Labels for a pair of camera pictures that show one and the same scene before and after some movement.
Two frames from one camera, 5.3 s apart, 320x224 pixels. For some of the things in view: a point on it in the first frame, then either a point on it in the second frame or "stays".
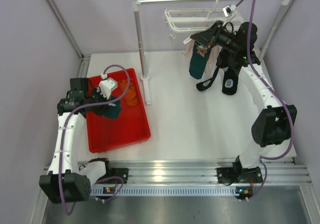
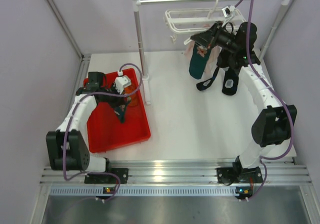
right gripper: [205, 38] stays
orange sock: [130, 99] stays
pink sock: [212, 57] stays
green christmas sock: [199, 60] stays
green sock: [113, 109] -> [120, 110]
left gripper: [100, 111] -> [118, 100]
